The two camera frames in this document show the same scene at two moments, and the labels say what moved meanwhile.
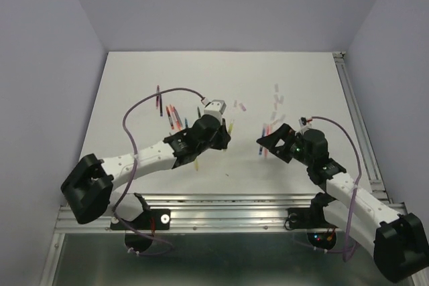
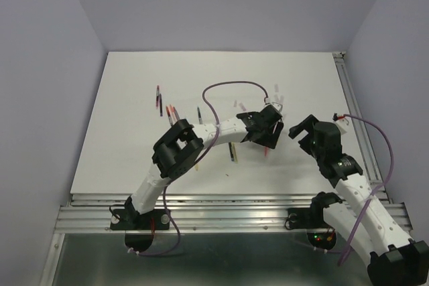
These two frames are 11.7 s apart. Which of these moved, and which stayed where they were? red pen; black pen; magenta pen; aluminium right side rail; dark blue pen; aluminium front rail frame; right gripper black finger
Moved: right gripper black finger; dark blue pen
Stayed: aluminium right side rail; red pen; magenta pen; aluminium front rail frame; black pen
